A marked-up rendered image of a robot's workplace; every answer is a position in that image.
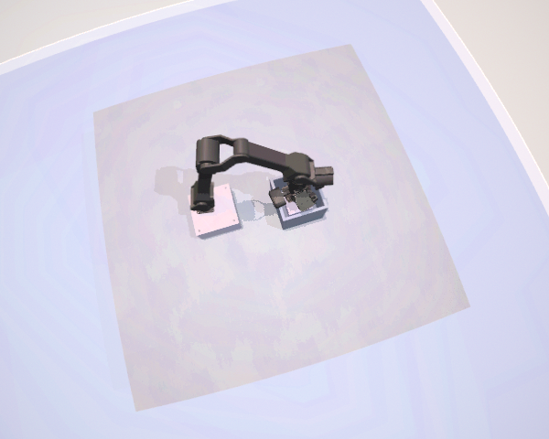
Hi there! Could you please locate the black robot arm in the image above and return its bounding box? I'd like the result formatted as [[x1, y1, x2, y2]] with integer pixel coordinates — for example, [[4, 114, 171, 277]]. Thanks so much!
[[190, 134, 334, 214]]

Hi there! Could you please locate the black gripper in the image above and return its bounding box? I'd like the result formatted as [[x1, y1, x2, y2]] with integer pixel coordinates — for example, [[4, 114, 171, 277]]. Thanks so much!
[[268, 182, 324, 209]]

